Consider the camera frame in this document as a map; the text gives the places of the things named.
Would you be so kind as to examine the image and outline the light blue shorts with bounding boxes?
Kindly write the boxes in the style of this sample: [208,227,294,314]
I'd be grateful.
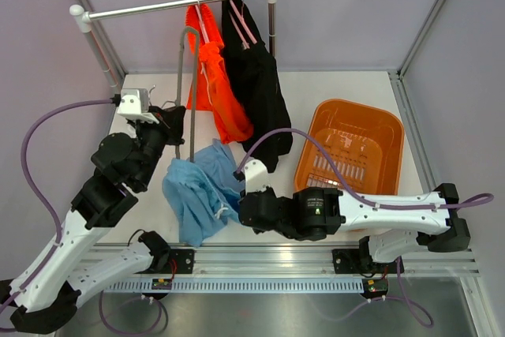
[162,139,245,247]

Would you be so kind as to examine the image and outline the grey clothes hanger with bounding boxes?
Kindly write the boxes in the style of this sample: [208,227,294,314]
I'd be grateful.
[151,25,202,164]

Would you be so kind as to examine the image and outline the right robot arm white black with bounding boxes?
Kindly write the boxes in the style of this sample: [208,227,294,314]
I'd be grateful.
[238,183,470,273]

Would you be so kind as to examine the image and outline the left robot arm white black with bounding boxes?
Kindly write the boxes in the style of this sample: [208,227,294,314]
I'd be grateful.
[1,106,185,335]

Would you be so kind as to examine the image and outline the orange shorts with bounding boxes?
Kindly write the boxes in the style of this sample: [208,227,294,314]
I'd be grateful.
[185,4,253,144]

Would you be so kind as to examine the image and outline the black shorts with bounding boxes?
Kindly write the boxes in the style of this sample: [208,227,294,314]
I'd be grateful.
[221,0,291,151]

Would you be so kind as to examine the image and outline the orange plastic basket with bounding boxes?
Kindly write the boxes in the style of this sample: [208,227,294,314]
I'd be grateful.
[309,99,405,195]

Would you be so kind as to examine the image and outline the silver white clothes rack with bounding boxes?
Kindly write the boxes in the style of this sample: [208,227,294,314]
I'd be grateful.
[69,0,277,92]

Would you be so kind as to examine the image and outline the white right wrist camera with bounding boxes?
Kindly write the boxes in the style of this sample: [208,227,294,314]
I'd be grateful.
[234,159,271,194]

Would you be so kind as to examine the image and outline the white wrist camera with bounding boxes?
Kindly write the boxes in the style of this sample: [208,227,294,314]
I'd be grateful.
[111,88,159,124]
[234,159,271,194]

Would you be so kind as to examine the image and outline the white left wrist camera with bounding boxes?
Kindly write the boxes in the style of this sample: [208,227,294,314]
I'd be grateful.
[111,88,159,124]

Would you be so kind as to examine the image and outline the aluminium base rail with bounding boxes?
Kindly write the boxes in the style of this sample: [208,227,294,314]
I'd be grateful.
[84,244,481,279]

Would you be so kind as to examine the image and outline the white slotted cable duct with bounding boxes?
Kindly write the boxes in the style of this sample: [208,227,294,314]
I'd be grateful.
[105,277,364,294]

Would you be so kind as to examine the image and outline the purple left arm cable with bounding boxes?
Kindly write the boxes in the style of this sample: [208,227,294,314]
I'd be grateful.
[0,98,122,316]

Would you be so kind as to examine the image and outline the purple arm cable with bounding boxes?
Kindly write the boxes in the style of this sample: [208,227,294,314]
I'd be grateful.
[236,127,495,212]
[0,98,122,316]

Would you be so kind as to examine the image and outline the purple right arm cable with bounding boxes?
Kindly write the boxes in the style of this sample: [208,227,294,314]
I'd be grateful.
[236,127,495,212]

